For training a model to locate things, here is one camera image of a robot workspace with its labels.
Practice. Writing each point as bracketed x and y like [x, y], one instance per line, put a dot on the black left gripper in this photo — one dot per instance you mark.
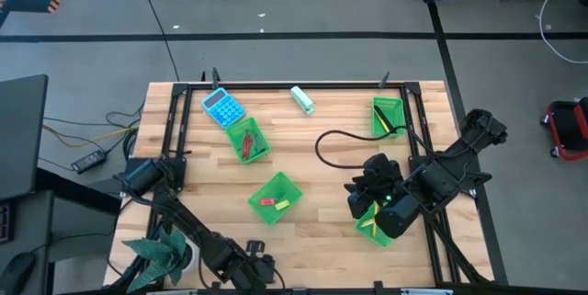
[259, 269]

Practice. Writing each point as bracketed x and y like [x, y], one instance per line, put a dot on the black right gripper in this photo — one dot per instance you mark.
[381, 173]

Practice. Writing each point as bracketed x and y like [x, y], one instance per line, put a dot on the pink eraser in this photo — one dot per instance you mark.
[267, 201]

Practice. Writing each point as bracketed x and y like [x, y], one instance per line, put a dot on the yellow eraser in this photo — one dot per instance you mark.
[282, 204]

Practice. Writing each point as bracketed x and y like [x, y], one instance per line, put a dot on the black pen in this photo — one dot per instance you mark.
[382, 115]

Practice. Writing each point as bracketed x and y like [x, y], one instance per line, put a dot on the dark green crayon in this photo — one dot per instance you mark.
[260, 151]
[258, 141]

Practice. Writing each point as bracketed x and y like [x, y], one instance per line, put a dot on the red crayon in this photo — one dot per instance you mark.
[249, 145]

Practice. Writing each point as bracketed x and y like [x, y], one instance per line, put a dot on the red pen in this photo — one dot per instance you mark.
[244, 146]

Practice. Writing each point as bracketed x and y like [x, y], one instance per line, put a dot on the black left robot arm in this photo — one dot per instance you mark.
[184, 214]

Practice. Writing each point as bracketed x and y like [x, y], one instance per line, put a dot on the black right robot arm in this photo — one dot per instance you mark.
[441, 180]

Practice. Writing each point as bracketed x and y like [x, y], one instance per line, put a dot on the green slotted plastic bin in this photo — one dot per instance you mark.
[396, 106]
[235, 136]
[369, 235]
[262, 214]

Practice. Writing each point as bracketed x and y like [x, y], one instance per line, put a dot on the yellow pen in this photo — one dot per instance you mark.
[382, 122]

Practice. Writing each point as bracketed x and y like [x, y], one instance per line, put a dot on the mint green stapler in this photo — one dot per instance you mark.
[301, 99]

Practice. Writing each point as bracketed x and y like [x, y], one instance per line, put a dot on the artificial plant in white pot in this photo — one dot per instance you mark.
[158, 251]

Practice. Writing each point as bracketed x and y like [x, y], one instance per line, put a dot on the light blue calculator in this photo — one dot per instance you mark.
[223, 107]

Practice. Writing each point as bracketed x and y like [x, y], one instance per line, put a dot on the black power adapter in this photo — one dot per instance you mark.
[89, 162]

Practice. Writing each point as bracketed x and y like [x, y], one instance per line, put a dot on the red and black cart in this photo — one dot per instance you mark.
[569, 129]

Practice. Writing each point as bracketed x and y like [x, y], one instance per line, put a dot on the black computer mouse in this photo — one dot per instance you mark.
[16, 272]

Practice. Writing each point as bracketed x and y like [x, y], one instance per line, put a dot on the black keyboard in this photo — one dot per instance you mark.
[3, 221]

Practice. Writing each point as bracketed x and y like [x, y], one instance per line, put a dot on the black office desk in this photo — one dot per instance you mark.
[20, 134]

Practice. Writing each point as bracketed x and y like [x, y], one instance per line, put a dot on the black frame clamp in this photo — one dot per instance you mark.
[214, 288]
[214, 74]
[384, 80]
[377, 288]

